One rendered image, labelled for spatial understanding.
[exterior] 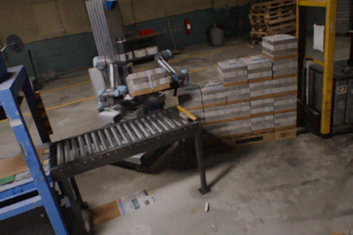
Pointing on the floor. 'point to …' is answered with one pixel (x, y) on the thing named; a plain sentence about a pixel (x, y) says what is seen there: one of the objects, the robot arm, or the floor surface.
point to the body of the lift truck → (345, 99)
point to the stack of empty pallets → (276, 6)
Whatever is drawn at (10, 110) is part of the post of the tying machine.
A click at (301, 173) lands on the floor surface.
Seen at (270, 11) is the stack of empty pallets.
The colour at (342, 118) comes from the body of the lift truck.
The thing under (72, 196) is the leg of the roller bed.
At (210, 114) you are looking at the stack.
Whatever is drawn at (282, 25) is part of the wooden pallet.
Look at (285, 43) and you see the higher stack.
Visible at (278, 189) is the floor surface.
